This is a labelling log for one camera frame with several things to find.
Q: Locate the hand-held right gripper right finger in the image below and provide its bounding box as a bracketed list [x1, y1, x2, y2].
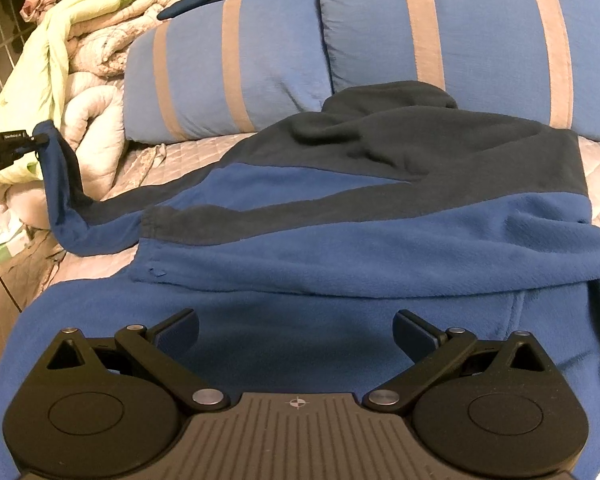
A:
[362, 309, 551, 408]

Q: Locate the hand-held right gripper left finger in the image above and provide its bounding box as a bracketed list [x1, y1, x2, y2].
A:
[45, 308, 231, 411]

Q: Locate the blue and navy fleece jacket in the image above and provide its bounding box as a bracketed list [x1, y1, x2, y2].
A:
[0, 80, 600, 480]

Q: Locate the white quilted comforter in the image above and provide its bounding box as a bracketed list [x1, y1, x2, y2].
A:
[5, 0, 181, 231]

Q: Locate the light green blanket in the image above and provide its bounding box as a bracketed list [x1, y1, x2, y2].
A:
[0, 0, 168, 186]

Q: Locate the blue pillow with grey stripes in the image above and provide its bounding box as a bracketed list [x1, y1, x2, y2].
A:
[316, 0, 600, 148]
[124, 0, 333, 146]

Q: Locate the black cable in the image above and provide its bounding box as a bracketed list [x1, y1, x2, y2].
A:
[0, 239, 22, 314]

